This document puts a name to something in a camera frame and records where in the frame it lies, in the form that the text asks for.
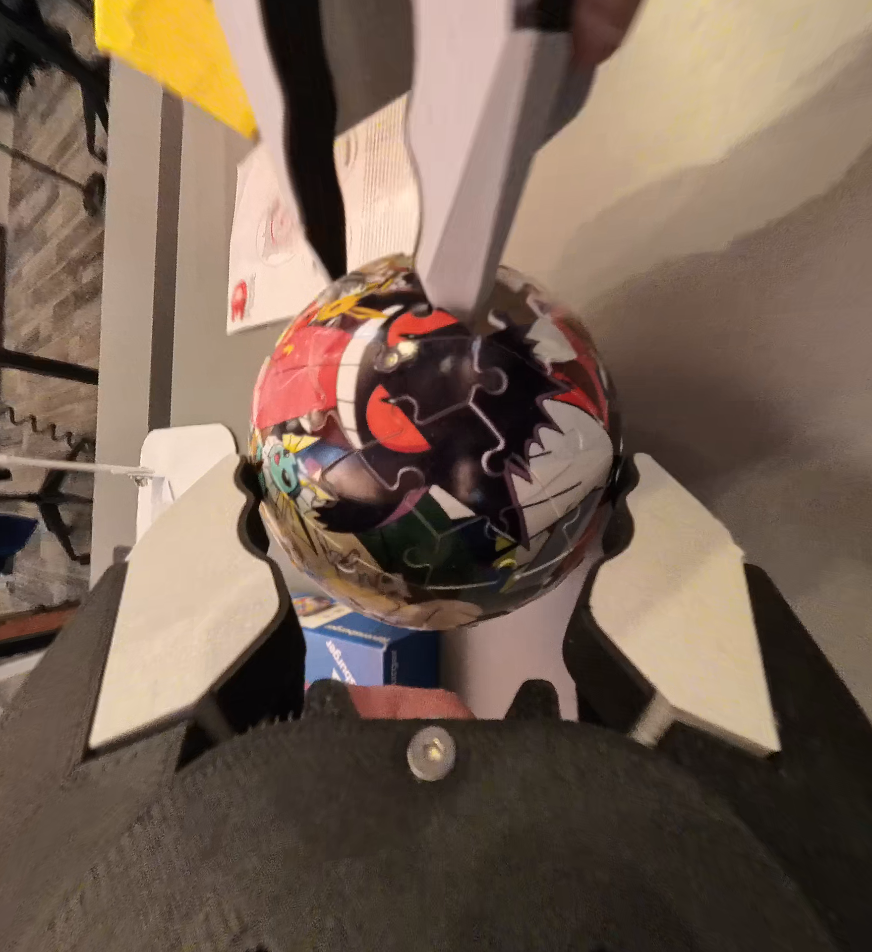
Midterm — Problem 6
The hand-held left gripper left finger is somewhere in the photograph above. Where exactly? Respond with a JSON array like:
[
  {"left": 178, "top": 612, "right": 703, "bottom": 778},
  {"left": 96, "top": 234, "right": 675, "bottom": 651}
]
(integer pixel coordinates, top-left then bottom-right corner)
[{"left": 86, "top": 452, "right": 306, "bottom": 752}]

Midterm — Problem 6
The person's right hand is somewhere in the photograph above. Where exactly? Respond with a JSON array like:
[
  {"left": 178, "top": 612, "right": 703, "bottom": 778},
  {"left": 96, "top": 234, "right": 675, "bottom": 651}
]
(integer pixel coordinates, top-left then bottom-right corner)
[{"left": 573, "top": 0, "right": 641, "bottom": 75}]

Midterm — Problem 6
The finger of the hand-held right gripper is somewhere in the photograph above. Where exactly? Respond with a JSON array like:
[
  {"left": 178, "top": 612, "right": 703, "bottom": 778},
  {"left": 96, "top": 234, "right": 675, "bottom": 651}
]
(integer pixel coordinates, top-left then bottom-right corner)
[
  {"left": 213, "top": 0, "right": 349, "bottom": 282},
  {"left": 406, "top": 0, "right": 578, "bottom": 321}
]

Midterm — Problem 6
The colourful puzzle ball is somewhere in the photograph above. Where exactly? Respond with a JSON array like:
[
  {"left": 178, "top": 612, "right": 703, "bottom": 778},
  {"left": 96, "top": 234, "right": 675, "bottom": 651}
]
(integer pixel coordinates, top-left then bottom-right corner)
[{"left": 248, "top": 253, "right": 624, "bottom": 633}]

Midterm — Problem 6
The white instruction leaflet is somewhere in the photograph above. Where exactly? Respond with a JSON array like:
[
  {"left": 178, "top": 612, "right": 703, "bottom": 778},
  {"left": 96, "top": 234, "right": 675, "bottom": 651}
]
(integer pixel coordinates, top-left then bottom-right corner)
[{"left": 226, "top": 93, "right": 425, "bottom": 336}]

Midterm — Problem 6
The blue puzzle box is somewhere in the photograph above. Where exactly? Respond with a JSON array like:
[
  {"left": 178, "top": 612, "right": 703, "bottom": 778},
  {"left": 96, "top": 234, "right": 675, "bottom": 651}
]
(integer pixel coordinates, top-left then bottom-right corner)
[{"left": 291, "top": 591, "right": 444, "bottom": 689}]

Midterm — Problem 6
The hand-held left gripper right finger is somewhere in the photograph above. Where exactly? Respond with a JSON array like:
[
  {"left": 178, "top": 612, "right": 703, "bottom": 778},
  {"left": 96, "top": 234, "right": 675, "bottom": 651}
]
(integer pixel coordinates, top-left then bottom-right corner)
[{"left": 562, "top": 452, "right": 782, "bottom": 757}]

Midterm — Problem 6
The yellow plastic bin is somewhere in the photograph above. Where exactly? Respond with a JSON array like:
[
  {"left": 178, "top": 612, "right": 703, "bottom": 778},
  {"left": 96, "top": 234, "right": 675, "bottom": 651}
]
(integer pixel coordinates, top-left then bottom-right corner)
[{"left": 94, "top": 0, "right": 258, "bottom": 138}]

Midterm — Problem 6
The person's left hand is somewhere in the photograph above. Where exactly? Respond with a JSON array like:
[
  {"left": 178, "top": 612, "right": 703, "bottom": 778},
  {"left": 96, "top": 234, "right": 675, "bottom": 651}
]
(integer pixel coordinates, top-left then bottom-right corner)
[{"left": 347, "top": 686, "right": 475, "bottom": 721}]

